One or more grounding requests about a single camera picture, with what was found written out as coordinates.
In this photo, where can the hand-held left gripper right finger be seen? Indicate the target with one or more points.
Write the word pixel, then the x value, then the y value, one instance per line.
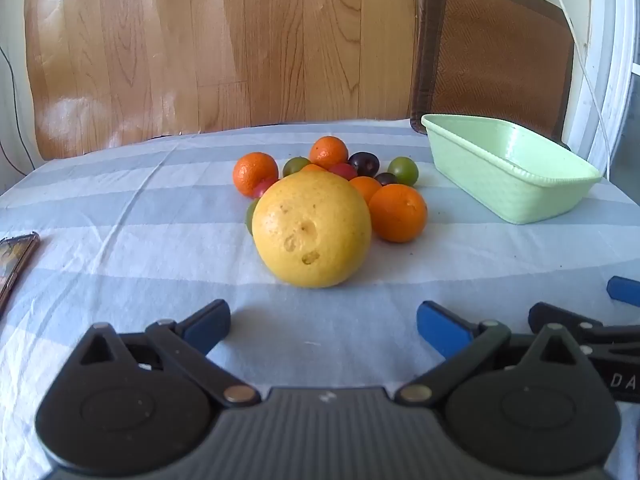
pixel 442 331

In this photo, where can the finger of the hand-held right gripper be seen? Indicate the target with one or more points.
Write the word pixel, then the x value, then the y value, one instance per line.
pixel 625 291
pixel 595 335

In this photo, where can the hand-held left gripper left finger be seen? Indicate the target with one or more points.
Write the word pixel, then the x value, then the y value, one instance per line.
pixel 207 327

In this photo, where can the green plum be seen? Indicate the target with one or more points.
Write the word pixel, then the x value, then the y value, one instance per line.
pixel 403 170
pixel 295 166
pixel 250 217

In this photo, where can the large orange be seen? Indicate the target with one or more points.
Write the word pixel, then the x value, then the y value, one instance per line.
pixel 399 212

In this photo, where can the large yellow grapefruit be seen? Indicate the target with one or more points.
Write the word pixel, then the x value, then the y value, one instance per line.
pixel 310 230

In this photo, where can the red plum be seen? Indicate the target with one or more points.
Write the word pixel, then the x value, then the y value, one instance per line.
pixel 342 171
pixel 262 189

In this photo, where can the small dark purple plum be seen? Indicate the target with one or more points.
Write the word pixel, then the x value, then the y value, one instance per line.
pixel 386 179

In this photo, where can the small orange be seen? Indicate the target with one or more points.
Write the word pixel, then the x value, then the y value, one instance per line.
pixel 312 167
pixel 365 187

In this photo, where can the light green plastic basket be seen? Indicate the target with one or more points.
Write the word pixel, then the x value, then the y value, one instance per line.
pixel 505 180

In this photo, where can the striped grey white tablecloth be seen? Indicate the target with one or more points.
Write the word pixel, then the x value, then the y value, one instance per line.
pixel 150 235

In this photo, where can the smartphone with gold case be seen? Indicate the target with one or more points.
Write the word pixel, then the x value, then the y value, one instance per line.
pixel 12 265

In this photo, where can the brown woven seat mat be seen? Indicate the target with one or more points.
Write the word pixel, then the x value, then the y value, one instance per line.
pixel 495 55

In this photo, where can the white window frame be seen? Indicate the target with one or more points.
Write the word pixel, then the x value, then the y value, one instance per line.
pixel 610 35

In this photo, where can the wood-grain wall sheet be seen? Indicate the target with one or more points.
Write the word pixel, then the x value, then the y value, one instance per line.
pixel 200 50

